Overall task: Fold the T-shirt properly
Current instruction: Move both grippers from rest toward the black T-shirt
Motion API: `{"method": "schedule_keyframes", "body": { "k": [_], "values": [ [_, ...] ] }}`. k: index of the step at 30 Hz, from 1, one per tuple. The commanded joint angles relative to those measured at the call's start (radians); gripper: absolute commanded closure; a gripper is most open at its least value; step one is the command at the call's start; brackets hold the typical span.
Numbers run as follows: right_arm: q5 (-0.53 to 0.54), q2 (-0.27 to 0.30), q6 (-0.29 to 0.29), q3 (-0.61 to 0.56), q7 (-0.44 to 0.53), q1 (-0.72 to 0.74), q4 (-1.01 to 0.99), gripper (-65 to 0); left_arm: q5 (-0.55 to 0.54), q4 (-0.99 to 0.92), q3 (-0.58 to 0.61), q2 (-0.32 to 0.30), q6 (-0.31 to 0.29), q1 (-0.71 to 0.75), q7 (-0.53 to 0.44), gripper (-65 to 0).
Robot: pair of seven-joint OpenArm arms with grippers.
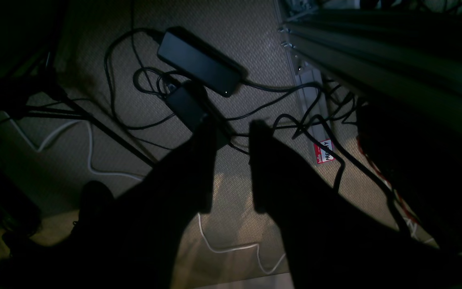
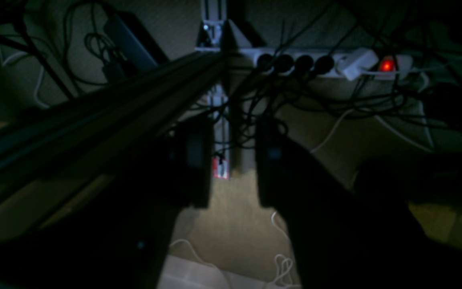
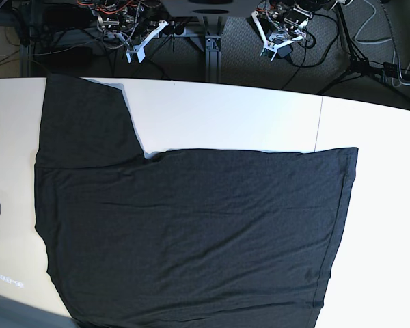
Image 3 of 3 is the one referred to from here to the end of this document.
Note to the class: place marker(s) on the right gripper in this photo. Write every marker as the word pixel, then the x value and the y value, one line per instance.
pixel 131 41

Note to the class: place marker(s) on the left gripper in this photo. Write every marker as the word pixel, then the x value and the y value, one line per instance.
pixel 283 24

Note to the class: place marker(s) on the dark grey T-shirt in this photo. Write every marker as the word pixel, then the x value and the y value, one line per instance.
pixel 187 238

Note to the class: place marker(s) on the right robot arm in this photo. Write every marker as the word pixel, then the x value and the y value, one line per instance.
pixel 128 25

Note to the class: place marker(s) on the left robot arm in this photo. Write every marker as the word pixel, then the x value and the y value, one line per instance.
pixel 307 6

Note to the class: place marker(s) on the black power adapter brick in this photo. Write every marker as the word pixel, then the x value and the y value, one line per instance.
pixel 281 48

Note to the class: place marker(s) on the black tripod stand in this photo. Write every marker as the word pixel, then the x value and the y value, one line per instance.
pixel 360 66

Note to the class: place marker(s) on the aluminium frame post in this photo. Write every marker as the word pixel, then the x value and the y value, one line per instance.
pixel 213 29

